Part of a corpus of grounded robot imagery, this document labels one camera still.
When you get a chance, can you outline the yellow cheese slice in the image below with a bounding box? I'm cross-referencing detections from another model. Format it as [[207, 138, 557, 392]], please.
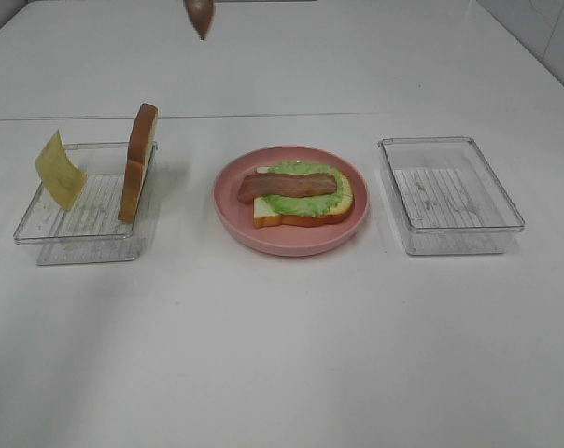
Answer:
[[35, 130, 87, 211]]

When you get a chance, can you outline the clear left plastic tray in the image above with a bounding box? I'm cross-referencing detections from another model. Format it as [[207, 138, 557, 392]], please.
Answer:
[[13, 142, 160, 266]]

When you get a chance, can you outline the pink round plate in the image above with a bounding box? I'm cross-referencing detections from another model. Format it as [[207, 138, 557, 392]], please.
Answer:
[[212, 146, 370, 257]]

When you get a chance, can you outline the bread slice sandwich base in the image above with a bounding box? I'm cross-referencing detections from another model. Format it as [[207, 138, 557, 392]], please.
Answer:
[[253, 194, 354, 228]]

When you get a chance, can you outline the tray bacon strip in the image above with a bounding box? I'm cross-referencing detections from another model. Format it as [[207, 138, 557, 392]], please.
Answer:
[[183, 0, 215, 40], [237, 173, 338, 203]]

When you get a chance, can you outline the standing bread slice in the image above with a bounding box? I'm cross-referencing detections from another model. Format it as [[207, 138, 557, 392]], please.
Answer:
[[118, 103, 158, 223]]

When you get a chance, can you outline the clear plastic tray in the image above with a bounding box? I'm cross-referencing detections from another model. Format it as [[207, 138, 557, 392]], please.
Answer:
[[378, 136, 525, 256], [13, 142, 160, 266]]

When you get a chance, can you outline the green lettuce leaf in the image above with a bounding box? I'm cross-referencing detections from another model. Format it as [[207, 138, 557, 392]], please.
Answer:
[[254, 161, 353, 218]]

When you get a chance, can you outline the clear right plastic tray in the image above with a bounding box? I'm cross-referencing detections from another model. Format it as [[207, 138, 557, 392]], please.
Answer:
[[378, 136, 525, 256]]

